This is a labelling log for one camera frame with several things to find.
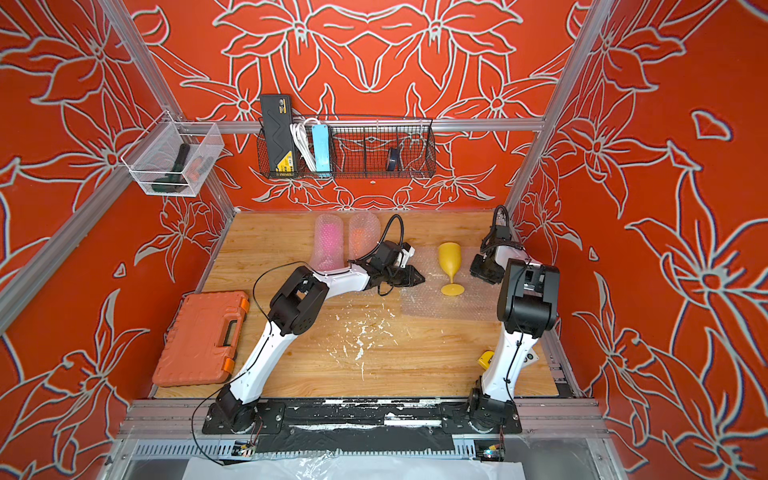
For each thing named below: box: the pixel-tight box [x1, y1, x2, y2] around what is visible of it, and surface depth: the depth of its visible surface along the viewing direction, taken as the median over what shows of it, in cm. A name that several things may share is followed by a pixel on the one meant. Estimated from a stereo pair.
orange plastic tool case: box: [152, 291, 250, 387], surface depth 83 cm
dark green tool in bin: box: [151, 143, 190, 194], surface depth 83 cm
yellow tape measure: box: [477, 350, 495, 370], surface depth 83 cm
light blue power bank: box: [312, 124, 331, 173], surface depth 91 cm
